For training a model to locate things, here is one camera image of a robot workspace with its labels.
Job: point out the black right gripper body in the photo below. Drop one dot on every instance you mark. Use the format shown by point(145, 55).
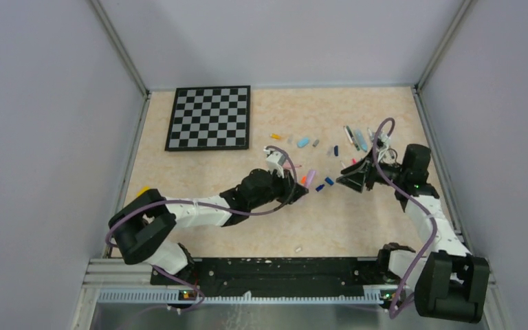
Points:
point(371, 174)

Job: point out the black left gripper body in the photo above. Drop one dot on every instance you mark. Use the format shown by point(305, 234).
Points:
point(280, 188)

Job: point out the lilac highlighter cap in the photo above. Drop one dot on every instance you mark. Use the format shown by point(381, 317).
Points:
point(310, 177)

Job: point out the light blue correction tape pen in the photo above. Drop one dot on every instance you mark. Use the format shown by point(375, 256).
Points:
point(360, 140)

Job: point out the yellow capped white pen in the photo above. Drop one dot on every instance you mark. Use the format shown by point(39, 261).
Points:
point(348, 134)

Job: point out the green gel pen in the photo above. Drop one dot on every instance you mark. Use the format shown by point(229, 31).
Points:
point(353, 139)

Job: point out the light blue tape cap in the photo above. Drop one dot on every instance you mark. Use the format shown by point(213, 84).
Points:
point(303, 142)

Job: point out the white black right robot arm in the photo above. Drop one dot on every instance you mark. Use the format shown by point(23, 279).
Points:
point(446, 281)

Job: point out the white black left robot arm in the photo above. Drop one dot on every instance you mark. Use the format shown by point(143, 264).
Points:
point(140, 230)

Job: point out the black white checkerboard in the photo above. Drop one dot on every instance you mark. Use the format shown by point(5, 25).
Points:
point(210, 119)

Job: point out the green yellow block stack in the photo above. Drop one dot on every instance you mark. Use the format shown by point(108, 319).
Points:
point(143, 190)

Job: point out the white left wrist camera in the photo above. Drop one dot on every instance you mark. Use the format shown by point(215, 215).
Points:
point(275, 161)

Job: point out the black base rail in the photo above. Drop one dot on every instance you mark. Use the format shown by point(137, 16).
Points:
point(288, 277)

